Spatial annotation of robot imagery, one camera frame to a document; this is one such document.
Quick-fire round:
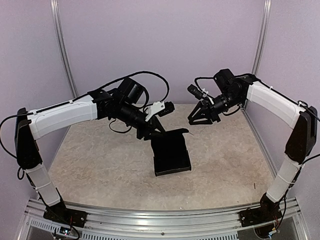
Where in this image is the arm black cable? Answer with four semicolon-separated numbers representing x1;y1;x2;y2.
72;70;171;106
194;76;218;88

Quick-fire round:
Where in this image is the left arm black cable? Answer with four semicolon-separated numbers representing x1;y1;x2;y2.
72;70;171;106

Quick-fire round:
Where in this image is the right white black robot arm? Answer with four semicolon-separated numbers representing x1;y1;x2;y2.
187;68;320;222

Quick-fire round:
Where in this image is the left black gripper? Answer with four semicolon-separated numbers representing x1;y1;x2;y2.
117;101;168;140

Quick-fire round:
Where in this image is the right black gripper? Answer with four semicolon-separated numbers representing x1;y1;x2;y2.
188;90;243;125

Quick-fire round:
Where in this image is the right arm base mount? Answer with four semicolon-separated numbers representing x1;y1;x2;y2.
239;194;282;227

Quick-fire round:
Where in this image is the small circuit board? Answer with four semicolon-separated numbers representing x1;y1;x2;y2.
53;226;75;237

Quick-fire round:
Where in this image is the front aluminium frame rail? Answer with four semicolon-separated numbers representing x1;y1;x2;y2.
13;198;311;240

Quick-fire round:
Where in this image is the left vertical aluminium post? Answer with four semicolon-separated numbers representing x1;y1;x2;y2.
50;0;79;98

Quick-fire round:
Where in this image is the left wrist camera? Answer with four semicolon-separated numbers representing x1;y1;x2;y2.
143;101;175;122

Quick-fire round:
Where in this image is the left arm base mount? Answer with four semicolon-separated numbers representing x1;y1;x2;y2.
43;201;88;228

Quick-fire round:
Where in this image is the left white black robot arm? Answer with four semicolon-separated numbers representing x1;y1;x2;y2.
1;75;166;223

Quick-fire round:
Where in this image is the right vertical aluminium post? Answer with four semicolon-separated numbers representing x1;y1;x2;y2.
251;0;272;75

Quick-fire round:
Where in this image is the vertical aluminium post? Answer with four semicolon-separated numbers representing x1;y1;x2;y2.
50;0;79;98
251;0;272;75

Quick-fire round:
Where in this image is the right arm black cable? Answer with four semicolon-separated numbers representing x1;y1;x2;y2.
194;76;218;88

